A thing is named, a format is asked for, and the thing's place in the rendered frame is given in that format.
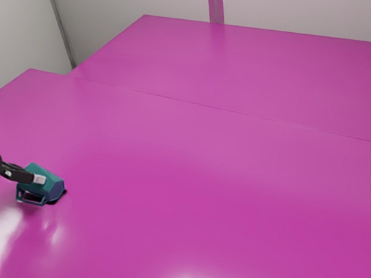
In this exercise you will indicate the teal faceted mug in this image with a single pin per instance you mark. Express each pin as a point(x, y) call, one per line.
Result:
point(48, 187)

